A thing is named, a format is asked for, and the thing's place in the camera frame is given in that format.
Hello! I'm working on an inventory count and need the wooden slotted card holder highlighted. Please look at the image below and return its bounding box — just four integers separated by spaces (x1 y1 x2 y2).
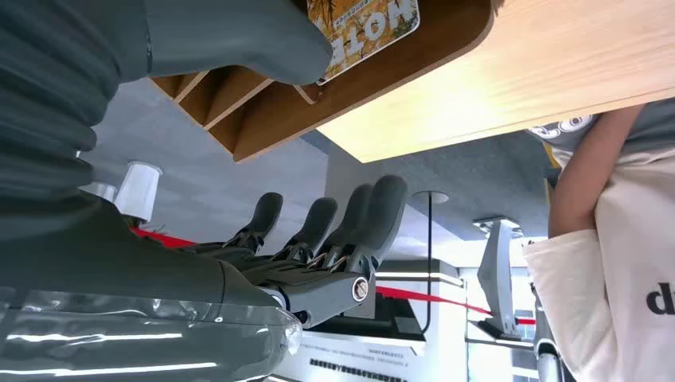
150 0 497 165

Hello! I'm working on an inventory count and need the person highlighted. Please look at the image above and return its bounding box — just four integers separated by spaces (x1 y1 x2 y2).
521 97 675 382

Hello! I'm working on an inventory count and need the red barrier belt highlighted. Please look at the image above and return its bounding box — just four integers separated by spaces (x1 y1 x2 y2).
131 228 536 327

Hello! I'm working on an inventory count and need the grey kiosk stand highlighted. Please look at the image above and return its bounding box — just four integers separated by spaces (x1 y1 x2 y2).
473 216 533 341

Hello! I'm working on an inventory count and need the white cylinder post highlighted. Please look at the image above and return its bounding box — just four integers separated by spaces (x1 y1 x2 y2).
114 161 163 223

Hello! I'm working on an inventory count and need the black stanchion post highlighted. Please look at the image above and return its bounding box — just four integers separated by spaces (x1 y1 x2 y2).
411 190 451 336

